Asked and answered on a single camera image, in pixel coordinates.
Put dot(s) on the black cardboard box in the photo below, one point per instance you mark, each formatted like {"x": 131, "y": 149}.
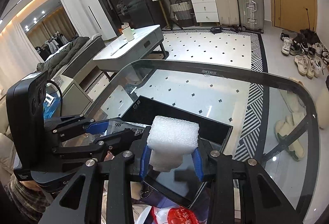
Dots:
{"x": 181, "y": 185}

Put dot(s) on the beige slippers pair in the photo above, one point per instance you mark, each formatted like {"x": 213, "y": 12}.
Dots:
{"x": 285, "y": 126}

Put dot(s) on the grey sofa with coat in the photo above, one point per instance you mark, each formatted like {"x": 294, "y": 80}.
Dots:
{"x": 75, "y": 59}

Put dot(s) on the silver suitcase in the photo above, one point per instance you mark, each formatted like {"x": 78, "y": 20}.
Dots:
{"x": 251, "y": 13}

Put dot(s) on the woven basket under table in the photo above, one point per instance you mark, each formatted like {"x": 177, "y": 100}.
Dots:
{"x": 183, "y": 13}

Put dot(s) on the plaid sleeve forearm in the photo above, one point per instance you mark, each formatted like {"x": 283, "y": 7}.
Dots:
{"x": 28, "y": 198}

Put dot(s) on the white foam block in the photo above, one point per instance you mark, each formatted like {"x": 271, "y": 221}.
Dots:
{"x": 170, "y": 139}

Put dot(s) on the white coffee table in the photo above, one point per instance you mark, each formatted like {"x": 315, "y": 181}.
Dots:
{"x": 121, "y": 52}

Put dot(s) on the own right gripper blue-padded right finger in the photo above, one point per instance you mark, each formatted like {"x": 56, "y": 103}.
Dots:
{"x": 261, "y": 200}

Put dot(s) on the red white balloon glue packet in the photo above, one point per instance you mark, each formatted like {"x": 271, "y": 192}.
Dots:
{"x": 173, "y": 215}

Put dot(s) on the white cup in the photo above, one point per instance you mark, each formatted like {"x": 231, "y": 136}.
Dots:
{"x": 128, "y": 34}

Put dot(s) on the pile of shoes on floor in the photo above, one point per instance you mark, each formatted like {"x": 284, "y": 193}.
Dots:
{"x": 310, "y": 54}

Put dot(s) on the small grey side cabinet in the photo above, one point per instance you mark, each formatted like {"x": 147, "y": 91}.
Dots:
{"x": 75, "y": 99}

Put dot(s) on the anime printed desk mat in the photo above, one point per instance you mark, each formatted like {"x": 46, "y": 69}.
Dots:
{"x": 145, "y": 199}

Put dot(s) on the white medicine sachet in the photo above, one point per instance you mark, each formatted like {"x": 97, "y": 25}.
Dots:
{"x": 116, "y": 125}

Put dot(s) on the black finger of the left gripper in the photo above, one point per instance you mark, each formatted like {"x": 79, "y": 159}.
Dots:
{"x": 115, "y": 143}

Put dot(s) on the beige suitcase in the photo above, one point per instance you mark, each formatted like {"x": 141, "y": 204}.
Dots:
{"x": 228, "y": 12}

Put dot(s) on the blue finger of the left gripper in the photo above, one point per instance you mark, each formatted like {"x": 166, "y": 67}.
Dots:
{"x": 75, "y": 125}

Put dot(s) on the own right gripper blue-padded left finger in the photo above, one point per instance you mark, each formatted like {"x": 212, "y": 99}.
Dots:
{"x": 81, "y": 200}

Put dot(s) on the white trash bin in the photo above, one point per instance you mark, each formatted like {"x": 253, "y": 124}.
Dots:
{"x": 322, "y": 106}

